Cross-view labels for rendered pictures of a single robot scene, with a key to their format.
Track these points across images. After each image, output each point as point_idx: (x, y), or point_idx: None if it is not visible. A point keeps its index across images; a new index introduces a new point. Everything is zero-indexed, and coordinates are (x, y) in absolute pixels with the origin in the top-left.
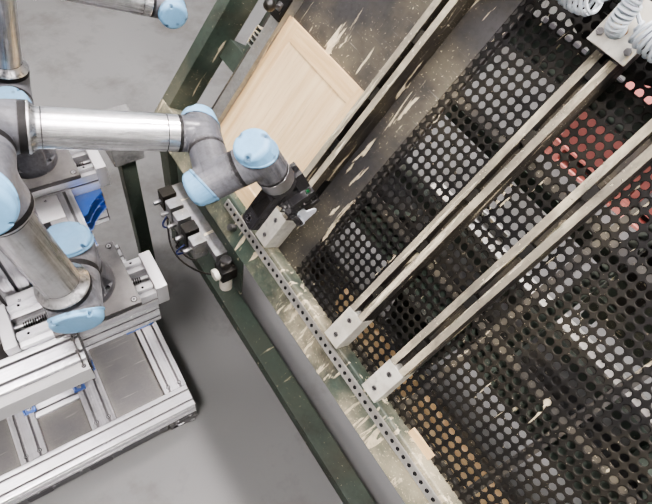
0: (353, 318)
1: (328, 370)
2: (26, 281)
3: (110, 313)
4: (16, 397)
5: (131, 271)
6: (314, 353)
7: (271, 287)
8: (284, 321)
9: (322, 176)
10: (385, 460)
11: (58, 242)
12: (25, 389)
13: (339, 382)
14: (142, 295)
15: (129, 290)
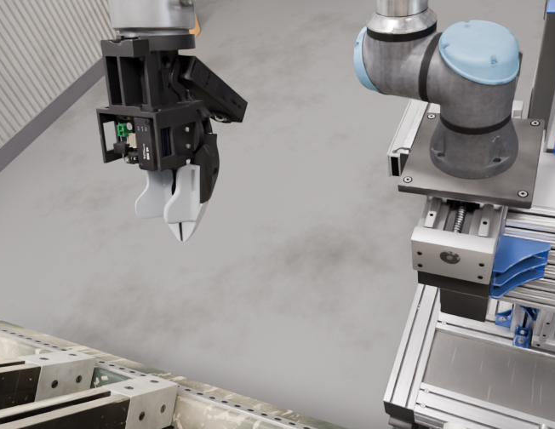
0: (119, 388)
1: (164, 377)
2: (548, 140)
3: (409, 155)
4: (411, 107)
5: (474, 225)
6: (196, 386)
7: (324, 428)
8: (271, 404)
9: None
10: (58, 341)
11: (472, 31)
12: (413, 113)
13: (141, 371)
14: (424, 216)
15: (424, 181)
